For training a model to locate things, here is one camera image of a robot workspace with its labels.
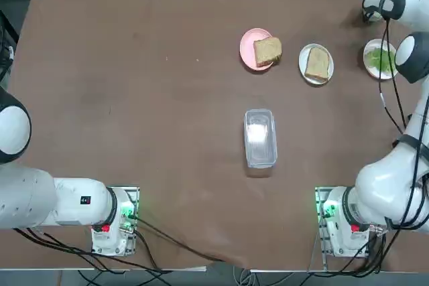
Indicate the brown bread slice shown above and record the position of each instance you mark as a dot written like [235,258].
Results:
[268,52]
[317,64]

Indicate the green lettuce leaf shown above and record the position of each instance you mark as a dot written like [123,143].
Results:
[375,58]

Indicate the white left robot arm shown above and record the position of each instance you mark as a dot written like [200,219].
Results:
[27,199]

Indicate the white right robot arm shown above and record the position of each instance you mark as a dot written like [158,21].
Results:
[378,182]

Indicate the pink round plate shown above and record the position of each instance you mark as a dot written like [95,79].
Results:
[248,48]

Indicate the white round plate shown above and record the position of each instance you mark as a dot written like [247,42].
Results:
[370,70]
[303,60]

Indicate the clear plastic food container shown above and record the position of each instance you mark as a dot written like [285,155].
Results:
[260,138]

